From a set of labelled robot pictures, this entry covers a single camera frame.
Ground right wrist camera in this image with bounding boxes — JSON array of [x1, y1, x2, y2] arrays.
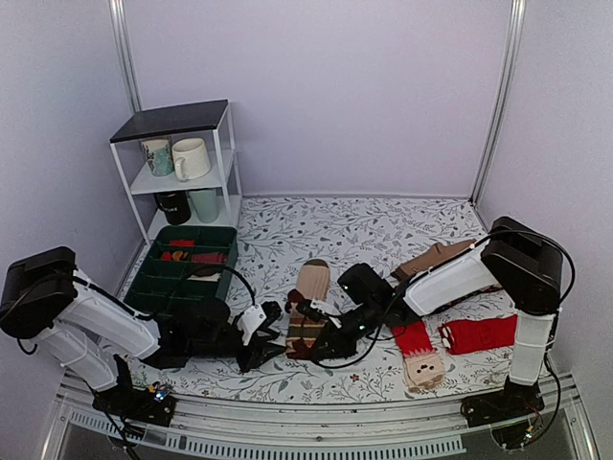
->
[[296, 299, 342, 329]]

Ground aluminium front rail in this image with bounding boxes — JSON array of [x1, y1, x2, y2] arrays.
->
[[37, 368, 600, 460]]

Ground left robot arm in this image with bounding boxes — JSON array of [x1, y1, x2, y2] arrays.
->
[[1, 246, 285, 416]]

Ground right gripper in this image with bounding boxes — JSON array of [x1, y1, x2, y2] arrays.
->
[[310, 299, 383, 357]]

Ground green divided organizer bin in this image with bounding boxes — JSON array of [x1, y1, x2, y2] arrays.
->
[[124, 225, 238, 318]]

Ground red socks in bin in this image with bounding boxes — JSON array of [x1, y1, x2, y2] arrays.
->
[[160, 240, 228, 265]]

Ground black mug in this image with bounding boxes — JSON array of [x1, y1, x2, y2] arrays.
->
[[154, 191, 192, 225]]

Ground pale green cup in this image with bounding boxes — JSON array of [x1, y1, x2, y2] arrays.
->
[[189, 189, 219, 223]]

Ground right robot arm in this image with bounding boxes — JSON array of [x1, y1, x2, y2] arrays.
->
[[310, 217, 572, 418]]

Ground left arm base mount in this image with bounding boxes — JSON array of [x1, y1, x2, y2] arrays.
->
[[92, 355, 177, 427]]

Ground red folded sock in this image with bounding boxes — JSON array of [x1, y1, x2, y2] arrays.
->
[[438, 315, 517, 355]]

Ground red beige character sock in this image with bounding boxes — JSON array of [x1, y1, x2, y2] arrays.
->
[[391, 321, 445, 392]]

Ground brown argyle sock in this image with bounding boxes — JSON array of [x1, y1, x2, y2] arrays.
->
[[391, 240, 503, 316]]

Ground striped beige knit sock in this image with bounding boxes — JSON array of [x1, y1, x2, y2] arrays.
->
[[285, 259, 330, 360]]

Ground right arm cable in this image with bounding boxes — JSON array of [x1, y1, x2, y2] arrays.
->
[[310, 287, 413, 369]]

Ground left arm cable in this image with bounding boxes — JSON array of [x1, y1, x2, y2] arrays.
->
[[186, 265, 256, 312]]

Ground teal patterned mug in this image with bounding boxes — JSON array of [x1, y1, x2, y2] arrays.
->
[[140, 136, 174, 177]]

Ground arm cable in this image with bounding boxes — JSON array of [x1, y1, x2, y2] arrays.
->
[[310, 287, 413, 369], [186, 265, 256, 312]]

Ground white metal shelf unit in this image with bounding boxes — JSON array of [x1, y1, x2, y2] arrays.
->
[[109, 100, 242, 244]]

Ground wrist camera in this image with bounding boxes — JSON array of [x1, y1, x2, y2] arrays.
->
[[296, 299, 342, 329], [234, 301, 282, 346]]

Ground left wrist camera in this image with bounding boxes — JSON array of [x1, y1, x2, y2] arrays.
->
[[234, 301, 282, 346]]

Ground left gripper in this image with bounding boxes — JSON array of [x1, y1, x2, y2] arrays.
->
[[188, 327, 287, 375]]

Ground cream ceramic mug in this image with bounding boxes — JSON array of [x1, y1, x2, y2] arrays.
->
[[171, 138, 211, 182]]

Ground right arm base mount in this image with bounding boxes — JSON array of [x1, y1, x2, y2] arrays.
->
[[461, 379, 545, 450]]

